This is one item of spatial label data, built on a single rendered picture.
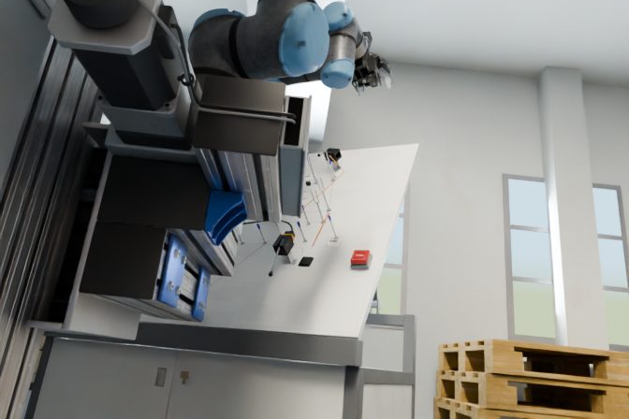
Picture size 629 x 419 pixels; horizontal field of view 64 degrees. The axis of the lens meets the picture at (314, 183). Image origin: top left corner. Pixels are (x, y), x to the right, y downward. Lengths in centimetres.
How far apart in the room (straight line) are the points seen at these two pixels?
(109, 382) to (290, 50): 130
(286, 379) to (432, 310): 267
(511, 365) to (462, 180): 190
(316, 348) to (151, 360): 58
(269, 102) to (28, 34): 24
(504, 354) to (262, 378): 166
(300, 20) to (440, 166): 355
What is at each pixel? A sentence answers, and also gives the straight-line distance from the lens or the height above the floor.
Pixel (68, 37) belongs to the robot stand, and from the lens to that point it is 49.
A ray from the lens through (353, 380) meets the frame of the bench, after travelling 138.
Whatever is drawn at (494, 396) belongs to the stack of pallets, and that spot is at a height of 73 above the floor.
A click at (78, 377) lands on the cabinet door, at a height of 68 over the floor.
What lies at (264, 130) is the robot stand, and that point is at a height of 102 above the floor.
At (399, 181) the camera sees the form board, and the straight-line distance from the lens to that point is 189.
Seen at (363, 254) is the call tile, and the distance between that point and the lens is 153.
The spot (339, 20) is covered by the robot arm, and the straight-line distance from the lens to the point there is 120.
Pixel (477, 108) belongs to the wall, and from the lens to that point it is 468.
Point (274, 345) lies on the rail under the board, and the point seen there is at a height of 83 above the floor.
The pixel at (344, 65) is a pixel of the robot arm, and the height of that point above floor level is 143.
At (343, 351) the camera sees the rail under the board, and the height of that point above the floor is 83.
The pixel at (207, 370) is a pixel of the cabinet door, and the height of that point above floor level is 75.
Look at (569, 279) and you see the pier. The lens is 426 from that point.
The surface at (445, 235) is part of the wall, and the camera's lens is 416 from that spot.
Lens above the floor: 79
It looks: 20 degrees up
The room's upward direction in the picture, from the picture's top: 6 degrees clockwise
